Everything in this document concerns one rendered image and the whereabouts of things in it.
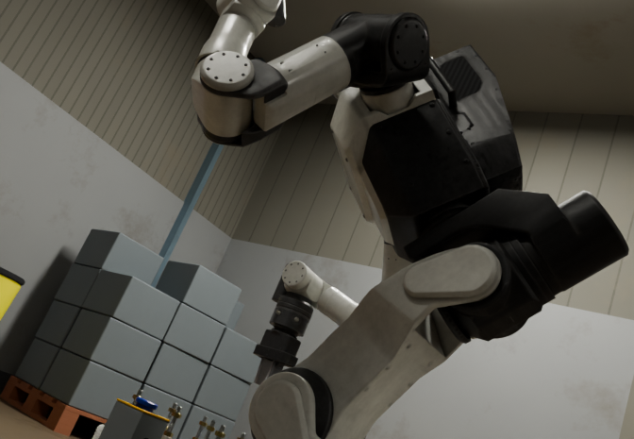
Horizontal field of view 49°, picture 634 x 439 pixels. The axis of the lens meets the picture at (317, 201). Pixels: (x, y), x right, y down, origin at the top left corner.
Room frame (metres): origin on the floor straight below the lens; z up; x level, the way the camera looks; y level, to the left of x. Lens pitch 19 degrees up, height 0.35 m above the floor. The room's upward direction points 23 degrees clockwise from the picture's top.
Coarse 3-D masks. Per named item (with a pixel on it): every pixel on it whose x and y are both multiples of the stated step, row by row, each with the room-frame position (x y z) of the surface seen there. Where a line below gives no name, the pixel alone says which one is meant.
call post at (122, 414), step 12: (120, 408) 1.26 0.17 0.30; (132, 408) 1.24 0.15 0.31; (108, 420) 1.27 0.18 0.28; (120, 420) 1.25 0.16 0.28; (132, 420) 1.24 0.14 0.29; (144, 420) 1.24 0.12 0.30; (156, 420) 1.26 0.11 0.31; (108, 432) 1.26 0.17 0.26; (120, 432) 1.24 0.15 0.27; (132, 432) 1.23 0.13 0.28; (144, 432) 1.25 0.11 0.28; (156, 432) 1.27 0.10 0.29
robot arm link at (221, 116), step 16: (224, 16) 0.98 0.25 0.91; (240, 16) 0.97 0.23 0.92; (224, 32) 0.96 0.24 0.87; (240, 32) 0.97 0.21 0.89; (208, 48) 0.95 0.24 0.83; (224, 48) 0.94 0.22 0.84; (240, 48) 0.96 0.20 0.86; (192, 80) 0.93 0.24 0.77; (192, 96) 0.97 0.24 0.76; (208, 96) 0.91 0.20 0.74; (224, 96) 0.90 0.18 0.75; (208, 112) 0.95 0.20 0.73; (224, 112) 0.93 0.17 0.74; (240, 112) 0.94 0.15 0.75; (208, 128) 0.98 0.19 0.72; (224, 128) 0.96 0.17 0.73; (240, 128) 0.97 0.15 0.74
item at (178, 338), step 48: (96, 240) 4.05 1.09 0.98; (96, 288) 3.83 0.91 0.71; (144, 288) 3.69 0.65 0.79; (192, 288) 3.87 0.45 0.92; (48, 336) 4.03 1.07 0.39; (96, 336) 3.65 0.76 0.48; (144, 336) 3.77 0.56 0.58; (192, 336) 3.95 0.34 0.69; (240, 336) 4.15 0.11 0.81; (48, 384) 3.83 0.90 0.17; (96, 384) 3.68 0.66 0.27; (144, 384) 3.86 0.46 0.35; (192, 384) 4.05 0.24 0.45; (240, 384) 4.26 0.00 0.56; (192, 432) 4.13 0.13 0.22
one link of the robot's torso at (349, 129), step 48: (384, 96) 1.03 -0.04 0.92; (432, 96) 1.03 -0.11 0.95; (480, 96) 1.03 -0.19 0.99; (336, 144) 1.18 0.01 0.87; (384, 144) 1.04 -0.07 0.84; (432, 144) 1.01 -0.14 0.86; (480, 144) 1.00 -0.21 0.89; (384, 192) 1.05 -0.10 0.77; (432, 192) 1.01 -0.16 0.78; (480, 192) 1.03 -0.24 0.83; (384, 240) 1.17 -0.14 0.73
